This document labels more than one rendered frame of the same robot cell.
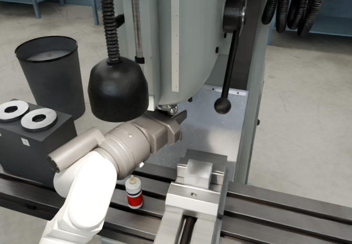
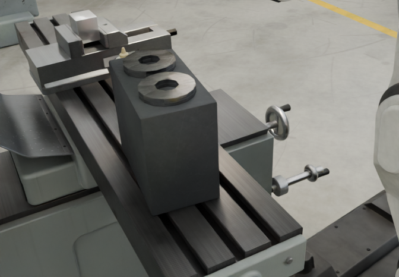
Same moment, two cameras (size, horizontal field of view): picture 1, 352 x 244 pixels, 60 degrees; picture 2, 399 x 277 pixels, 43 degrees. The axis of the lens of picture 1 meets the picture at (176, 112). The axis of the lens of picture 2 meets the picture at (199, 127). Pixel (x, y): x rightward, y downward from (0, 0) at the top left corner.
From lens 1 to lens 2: 150 cm
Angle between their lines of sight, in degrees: 98
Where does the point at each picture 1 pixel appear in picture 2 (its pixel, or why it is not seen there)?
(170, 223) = (136, 38)
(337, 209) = (26, 32)
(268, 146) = not seen: outside the picture
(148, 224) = not seen: hidden behind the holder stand
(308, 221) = (51, 35)
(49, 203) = not seen: hidden behind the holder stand
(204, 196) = (100, 21)
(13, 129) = (185, 71)
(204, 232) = (125, 28)
